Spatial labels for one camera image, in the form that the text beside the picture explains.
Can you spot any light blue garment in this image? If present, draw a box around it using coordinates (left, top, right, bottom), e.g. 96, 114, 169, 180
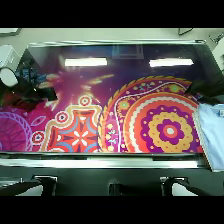
192, 102, 224, 174

